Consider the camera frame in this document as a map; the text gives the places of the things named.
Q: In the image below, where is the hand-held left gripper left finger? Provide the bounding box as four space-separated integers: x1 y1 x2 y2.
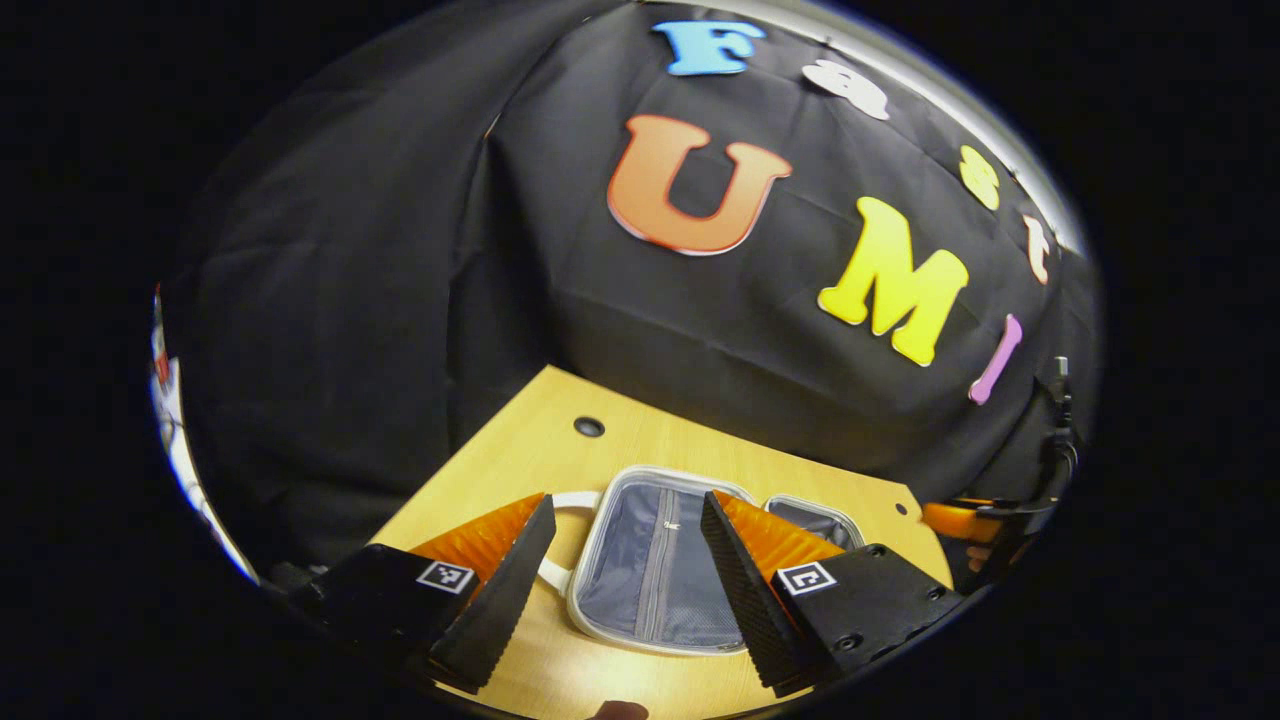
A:
290 493 558 696

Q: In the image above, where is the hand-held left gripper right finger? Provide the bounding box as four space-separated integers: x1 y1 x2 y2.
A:
700 489 964 699

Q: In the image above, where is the white suitcase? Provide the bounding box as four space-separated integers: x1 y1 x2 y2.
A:
538 465 866 658

